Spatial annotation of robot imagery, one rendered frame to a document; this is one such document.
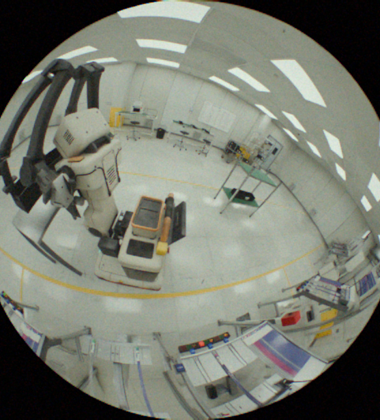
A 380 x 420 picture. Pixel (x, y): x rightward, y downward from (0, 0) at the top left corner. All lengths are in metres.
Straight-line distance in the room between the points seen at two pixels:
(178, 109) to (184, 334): 6.76
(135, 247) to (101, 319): 1.03
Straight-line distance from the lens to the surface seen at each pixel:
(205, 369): 0.83
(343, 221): 8.95
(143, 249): 0.69
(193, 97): 6.34
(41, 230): 0.99
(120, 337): 1.51
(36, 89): 0.63
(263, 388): 0.90
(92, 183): 0.50
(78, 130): 0.50
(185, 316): 1.53
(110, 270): 1.23
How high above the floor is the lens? 1.45
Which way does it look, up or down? 43 degrees down
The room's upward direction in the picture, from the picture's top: 27 degrees clockwise
